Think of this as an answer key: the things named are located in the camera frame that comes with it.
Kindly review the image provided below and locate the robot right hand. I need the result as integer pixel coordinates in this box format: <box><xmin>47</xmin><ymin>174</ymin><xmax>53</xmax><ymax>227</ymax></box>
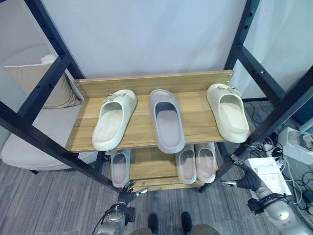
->
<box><xmin>221</xmin><ymin>154</ymin><xmax>262</xmax><ymax>191</ymax></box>

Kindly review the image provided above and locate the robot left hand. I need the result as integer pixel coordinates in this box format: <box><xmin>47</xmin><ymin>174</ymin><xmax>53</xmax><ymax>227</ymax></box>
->
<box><xmin>118</xmin><ymin>180</ymin><xmax>149</xmax><ymax>205</ymax></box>

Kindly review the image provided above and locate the narrow wooden rack shelf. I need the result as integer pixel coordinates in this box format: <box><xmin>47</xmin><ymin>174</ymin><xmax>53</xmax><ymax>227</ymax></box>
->
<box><xmin>128</xmin><ymin>144</ymin><xmax>220</xmax><ymax>192</ymax></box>

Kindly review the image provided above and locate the wide wooden rack shelf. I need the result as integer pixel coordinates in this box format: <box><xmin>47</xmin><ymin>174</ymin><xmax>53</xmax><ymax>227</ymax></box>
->
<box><xmin>64</xmin><ymin>70</ymin><xmax>235</xmax><ymax>154</ymax></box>

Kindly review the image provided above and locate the grey slipper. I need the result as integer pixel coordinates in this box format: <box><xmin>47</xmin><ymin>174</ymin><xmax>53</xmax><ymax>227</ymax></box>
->
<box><xmin>149</xmin><ymin>88</ymin><xmax>185</xmax><ymax>154</ymax></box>
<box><xmin>110</xmin><ymin>148</ymin><xmax>132</xmax><ymax>189</ymax></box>

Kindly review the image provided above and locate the white power strip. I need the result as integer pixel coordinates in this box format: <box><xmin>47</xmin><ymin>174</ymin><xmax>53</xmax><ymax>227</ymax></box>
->
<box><xmin>258</xmin><ymin>143</ymin><xmax>285</xmax><ymax>158</ymax></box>

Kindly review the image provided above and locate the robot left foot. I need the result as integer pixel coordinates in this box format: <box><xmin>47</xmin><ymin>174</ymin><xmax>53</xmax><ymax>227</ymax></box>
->
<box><xmin>147</xmin><ymin>213</ymin><xmax>159</xmax><ymax>233</ymax></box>

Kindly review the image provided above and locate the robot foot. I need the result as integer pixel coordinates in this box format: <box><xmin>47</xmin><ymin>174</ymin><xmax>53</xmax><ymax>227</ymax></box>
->
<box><xmin>147</xmin><ymin>213</ymin><xmax>159</xmax><ymax>233</ymax></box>
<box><xmin>181</xmin><ymin>211</ymin><xmax>193</xmax><ymax>232</ymax></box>

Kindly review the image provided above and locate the robot left leg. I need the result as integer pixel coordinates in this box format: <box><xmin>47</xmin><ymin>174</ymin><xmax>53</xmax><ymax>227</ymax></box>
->
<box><xmin>131</xmin><ymin>227</ymin><xmax>157</xmax><ymax>235</ymax></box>

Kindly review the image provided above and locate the robot leg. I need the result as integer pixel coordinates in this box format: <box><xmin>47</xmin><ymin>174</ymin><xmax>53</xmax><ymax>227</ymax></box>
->
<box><xmin>131</xmin><ymin>227</ymin><xmax>157</xmax><ymax>235</ymax></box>
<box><xmin>190</xmin><ymin>223</ymin><xmax>222</xmax><ymax>235</ymax></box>

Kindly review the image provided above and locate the pale pink slipper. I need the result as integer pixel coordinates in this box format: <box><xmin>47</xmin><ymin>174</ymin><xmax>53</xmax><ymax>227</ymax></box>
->
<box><xmin>195</xmin><ymin>142</ymin><xmax>217</xmax><ymax>183</ymax></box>
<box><xmin>175</xmin><ymin>144</ymin><xmax>198</xmax><ymax>185</ymax></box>

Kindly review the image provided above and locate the white plastic appliance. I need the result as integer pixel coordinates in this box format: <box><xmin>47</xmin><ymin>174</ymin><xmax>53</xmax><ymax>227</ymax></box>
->
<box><xmin>277</xmin><ymin>126</ymin><xmax>313</xmax><ymax>167</ymax></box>

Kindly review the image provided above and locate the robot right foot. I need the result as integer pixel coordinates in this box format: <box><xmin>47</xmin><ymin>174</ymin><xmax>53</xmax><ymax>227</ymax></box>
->
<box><xmin>181</xmin><ymin>211</ymin><xmax>193</xmax><ymax>232</ymax></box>

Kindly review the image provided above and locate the robot right leg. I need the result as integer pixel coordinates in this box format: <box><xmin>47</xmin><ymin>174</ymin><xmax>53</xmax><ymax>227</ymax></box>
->
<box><xmin>190</xmin><ymin>223</ymin><xmax>222</xmax><ymax>235</ymax></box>

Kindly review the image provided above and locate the cream slipper with charm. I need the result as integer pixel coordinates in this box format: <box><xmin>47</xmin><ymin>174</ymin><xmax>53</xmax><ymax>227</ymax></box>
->
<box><xmin>206</xmin><ymin>83</ymin><xmax>251</xmax><ymax>143</ymax></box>
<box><xmin>91</xmin><ymin>89</ymin><xmax>138</xmax><ymax>151</ymax></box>

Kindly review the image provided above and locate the dark blue cabinet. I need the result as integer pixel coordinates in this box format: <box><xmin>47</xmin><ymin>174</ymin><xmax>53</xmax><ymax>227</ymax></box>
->
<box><xmin>291</xmin><ymin>101</ymin><xmax>313</xmax><ymax>128</ymax></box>

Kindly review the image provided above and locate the white armchair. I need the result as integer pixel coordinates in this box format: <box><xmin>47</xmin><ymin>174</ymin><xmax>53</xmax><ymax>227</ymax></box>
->
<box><xmin>0</xmin><ymin>44</ymin><xmax>98</xmax><ymax>175</ymax></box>

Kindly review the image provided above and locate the beige cushion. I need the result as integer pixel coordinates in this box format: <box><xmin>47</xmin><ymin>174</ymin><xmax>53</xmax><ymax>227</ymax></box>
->
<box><xmin>3</xmin><ymin>63</ymin><xmax>85</xmax><ymax>109</ymax></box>

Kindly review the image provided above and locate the white cable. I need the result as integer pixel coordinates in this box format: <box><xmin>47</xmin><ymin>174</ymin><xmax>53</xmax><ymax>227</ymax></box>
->
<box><xmin>280</xmin><ymin>156</ymin><xmax>313</xmax><ymax>212</ymax></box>

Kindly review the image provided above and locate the thin black cable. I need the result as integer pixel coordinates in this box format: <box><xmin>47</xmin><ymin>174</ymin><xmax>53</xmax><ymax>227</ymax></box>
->
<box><xmin>244</xmin><ymin>100</ymin><xmax>264</xmax><ymax>124</ymax></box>

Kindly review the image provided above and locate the black metal rack frame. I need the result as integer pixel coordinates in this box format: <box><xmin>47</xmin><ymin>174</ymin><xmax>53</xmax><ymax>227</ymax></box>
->
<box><xmin>0</xmin><ymin>0</ymin><xmax>313</xmax><ymax>194</ymax></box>

